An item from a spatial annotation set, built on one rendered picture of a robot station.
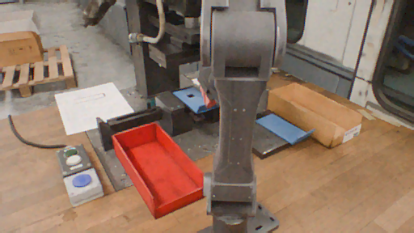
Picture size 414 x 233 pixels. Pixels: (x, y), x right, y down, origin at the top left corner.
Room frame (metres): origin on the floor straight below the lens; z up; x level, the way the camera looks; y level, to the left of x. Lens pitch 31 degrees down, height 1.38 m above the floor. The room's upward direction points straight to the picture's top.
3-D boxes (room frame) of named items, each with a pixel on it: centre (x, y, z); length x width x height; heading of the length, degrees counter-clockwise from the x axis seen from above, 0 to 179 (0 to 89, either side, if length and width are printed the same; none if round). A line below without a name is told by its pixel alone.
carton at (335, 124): (0.77, -0.31, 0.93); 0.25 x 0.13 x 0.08; 32
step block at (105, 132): (0.66, 0.25, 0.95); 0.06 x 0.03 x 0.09; 122
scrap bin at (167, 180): (0.54, 0.12, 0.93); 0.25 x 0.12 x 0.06; 32
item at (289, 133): (0.70, -0.21, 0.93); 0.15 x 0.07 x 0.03; 35
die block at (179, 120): (0.79, 0.04, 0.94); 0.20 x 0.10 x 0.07; 122
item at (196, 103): (0.75, 0.03, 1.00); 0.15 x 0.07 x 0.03; 32
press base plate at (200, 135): (0.87, 0.06, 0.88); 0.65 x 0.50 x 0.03; 122
